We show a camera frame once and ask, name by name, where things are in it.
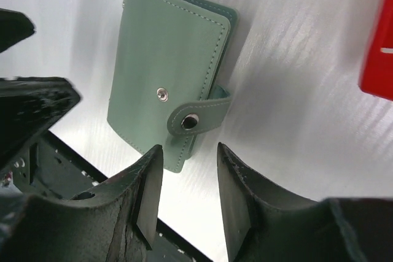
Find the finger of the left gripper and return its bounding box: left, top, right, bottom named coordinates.
left=0, top=8, right=36, bottom=52
left=1, top=77, right=80, bottom=168

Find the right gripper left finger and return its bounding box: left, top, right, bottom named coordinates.
left=1, top=145, right=163, bottom=261

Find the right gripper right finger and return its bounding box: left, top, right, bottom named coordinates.
left=217, top=143, right=392, bottom=261

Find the red plastic bin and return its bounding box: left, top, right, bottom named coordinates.
left=359, top=0, right=392, bottom=101

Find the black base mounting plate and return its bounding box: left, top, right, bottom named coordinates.
left=1, top=133, right=207, bottom=261

